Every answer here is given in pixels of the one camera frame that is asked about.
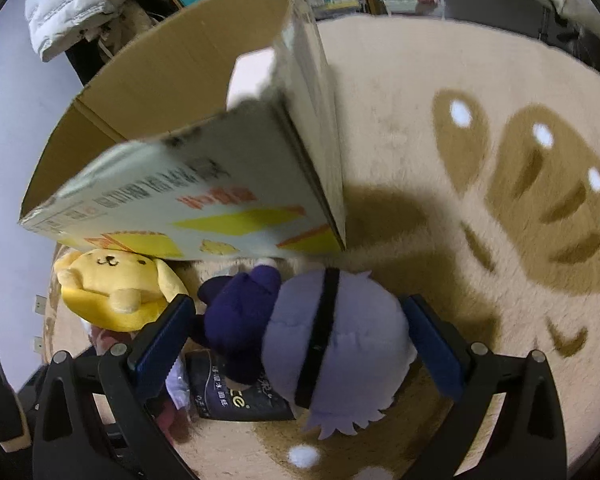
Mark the yellow dog plush toy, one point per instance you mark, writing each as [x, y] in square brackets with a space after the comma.
[111, 290]

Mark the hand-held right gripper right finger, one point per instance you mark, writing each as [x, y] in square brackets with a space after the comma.
[437, 347]

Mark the black tissue packet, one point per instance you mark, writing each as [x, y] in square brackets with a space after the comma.
[230, 385]

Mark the white puffer jacket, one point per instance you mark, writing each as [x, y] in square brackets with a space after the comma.
[75, 0]

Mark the purple and lavender plush doll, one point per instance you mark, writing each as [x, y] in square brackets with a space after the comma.
[330, 345]

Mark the printed cardboard box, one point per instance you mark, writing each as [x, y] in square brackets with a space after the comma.
[200, 150]

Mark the pink plush toy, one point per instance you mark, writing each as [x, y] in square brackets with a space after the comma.
[170, 410]

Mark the beige patterned fluffy rug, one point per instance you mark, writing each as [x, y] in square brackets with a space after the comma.
[430, 240]

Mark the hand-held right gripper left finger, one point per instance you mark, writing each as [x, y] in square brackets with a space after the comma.
[161, 345]

